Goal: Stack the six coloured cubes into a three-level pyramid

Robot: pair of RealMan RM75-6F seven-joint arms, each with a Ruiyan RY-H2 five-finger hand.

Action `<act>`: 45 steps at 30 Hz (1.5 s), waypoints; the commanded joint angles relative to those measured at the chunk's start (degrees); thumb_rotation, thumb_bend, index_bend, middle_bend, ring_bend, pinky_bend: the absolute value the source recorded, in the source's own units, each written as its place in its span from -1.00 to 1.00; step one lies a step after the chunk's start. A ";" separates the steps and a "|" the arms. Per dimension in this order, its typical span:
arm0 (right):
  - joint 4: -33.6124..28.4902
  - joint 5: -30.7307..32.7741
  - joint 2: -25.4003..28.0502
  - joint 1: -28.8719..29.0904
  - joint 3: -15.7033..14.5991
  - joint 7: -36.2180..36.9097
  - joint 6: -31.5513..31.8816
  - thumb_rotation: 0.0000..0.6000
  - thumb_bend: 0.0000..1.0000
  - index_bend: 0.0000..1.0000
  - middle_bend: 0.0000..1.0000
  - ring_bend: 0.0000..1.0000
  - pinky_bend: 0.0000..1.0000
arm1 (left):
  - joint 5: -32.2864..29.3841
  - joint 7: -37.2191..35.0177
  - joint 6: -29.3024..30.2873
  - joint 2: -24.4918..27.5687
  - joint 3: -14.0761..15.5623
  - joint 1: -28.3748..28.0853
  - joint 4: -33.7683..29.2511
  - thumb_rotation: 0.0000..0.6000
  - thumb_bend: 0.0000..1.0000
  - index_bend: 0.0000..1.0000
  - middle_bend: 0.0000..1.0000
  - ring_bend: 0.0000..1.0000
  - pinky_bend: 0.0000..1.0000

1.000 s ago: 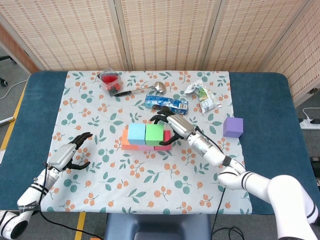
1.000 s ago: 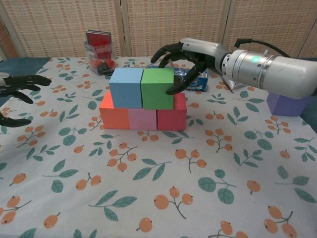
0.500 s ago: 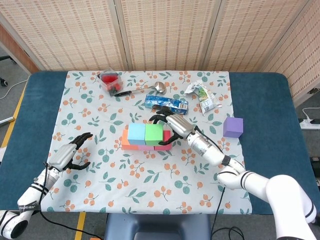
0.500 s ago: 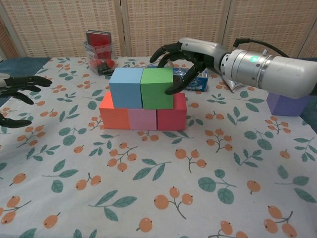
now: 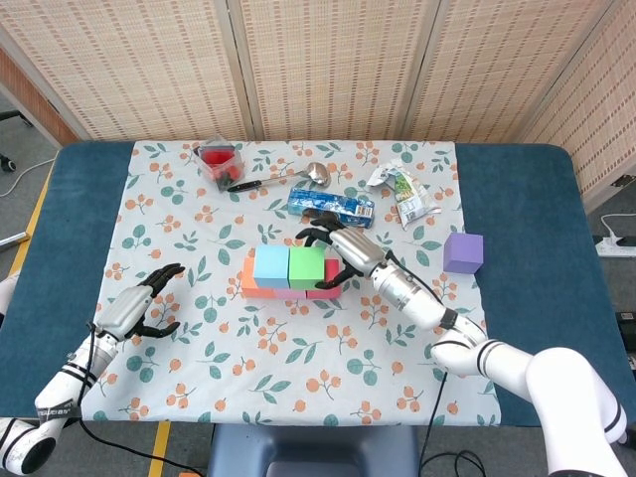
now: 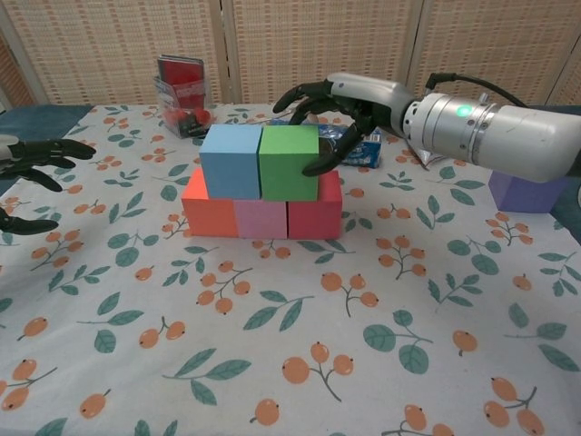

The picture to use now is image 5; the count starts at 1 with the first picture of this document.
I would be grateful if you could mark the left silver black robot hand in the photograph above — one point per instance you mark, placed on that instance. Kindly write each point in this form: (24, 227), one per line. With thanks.
(124, 308)

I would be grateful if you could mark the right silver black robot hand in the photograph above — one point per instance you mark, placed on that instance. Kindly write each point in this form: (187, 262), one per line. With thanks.
(355, 251)

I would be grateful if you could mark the red foam cube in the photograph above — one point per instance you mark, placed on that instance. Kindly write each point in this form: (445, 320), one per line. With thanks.
(332, 280)

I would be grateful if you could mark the green foam cube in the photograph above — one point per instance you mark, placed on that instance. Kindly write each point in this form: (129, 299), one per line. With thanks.
(306, 268)

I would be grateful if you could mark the pink foam cube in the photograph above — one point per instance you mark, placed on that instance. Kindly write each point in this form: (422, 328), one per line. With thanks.
(290, 293)

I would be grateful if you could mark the light blue foam cube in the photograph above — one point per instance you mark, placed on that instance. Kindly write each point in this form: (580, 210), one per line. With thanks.
(270, 266)

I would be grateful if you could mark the purple foam cube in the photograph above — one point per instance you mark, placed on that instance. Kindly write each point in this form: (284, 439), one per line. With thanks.
(462, 252)

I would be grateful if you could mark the orange foam cube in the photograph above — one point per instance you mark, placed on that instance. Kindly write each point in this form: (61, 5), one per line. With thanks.
(248, 288)

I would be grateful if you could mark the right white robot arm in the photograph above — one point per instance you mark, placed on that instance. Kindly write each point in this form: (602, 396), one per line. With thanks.
(497, 348)

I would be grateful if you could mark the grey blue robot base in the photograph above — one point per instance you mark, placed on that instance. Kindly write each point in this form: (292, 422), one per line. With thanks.
(313, 449)

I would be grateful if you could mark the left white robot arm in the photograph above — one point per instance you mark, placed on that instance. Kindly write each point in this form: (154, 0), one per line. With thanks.
(59, 392)

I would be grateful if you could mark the blue cookie box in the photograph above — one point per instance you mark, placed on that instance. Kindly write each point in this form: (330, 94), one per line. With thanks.
(330, 203)

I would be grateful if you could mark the crumpled white green snack bag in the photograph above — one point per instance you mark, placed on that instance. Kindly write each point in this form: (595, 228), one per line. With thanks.
(407, 196)

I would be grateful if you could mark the floral print tablecloth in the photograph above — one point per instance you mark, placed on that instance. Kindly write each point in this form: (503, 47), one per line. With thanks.
(149, 223)

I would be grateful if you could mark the teal table cover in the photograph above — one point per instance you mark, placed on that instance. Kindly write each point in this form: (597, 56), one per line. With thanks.
(74, 223)

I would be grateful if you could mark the grey metal bar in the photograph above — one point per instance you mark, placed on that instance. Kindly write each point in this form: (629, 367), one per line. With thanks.
(12, 240)

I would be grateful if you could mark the clear box with red contents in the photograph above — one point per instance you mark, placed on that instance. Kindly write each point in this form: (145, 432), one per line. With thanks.
(218, 161)

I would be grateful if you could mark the black office chair base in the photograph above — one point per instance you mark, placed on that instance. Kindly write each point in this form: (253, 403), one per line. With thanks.
(6, 164)

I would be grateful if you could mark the bamboo folding screen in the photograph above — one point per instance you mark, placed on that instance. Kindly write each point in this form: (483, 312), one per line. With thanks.
(323, 64)

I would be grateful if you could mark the white power strip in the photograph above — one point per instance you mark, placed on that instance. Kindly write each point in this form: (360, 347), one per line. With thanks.
(616, 247)

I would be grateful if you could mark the black box with label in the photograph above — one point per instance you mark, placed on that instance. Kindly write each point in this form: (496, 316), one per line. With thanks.
(627, 316)

